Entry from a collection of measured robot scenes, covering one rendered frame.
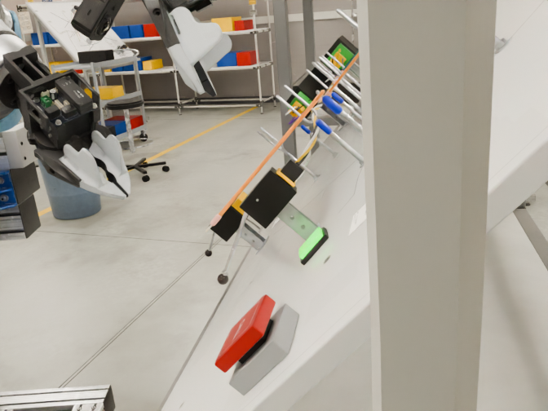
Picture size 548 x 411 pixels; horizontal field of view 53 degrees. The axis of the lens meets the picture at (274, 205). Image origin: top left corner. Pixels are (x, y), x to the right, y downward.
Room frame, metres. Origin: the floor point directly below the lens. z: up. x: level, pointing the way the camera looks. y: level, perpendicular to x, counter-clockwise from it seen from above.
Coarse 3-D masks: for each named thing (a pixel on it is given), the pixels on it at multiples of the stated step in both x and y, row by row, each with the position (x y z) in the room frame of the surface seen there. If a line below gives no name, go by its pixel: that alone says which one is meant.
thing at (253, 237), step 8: (232, 208) 0.92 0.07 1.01; (224, 216) 0.92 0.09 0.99; (232, 216) 0.92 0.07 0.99; (240, 216) 0.92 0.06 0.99; (248, 216) 0.93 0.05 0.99; (216, 224) 0.93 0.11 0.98; (224, 224) 0.92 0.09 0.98; (232, 224) 0.92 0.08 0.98; (248, 224) 0.95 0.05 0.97; (216, 232) 0.93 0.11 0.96; (224, 232) 0.92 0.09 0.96; (232, 232) 0.92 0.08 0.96; (248, 232) 0.93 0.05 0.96; (256, 232) 0.94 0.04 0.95; (224, 240) 0.92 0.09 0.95; (248, 240) 0.93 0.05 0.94; (256, 240) 0.93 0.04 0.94; (264, 240) 0.94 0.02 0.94; (256, 248) 0.93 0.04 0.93; (208, 256) 0.95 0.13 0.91
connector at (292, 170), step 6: (288, 162) 0.61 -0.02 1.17; (294, 162) 0.61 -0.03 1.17; (282, 168) 0.61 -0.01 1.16; (288, 168) 0.60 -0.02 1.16; (294, 168) 0.60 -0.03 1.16; (300, 168) 0.60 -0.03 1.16; (276, 174) 0.63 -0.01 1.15; (288, 174) 0.60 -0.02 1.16; (294, 174) 0.60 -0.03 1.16; (300, 174) 0.60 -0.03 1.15; (294, 180) 0.60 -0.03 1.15
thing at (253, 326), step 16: (256, 304) 0.40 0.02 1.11; (272, 304) 0.39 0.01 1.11; (240, 320) 0.40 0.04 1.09; (256, 320) 0.36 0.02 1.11; (272, 320) 0.39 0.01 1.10; (240, 336) 0.36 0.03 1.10; (256, 336) 0.35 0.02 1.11; (224, 352) 0.36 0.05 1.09; (240, 352) 0.36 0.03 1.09; (224, 368) 0.36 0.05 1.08
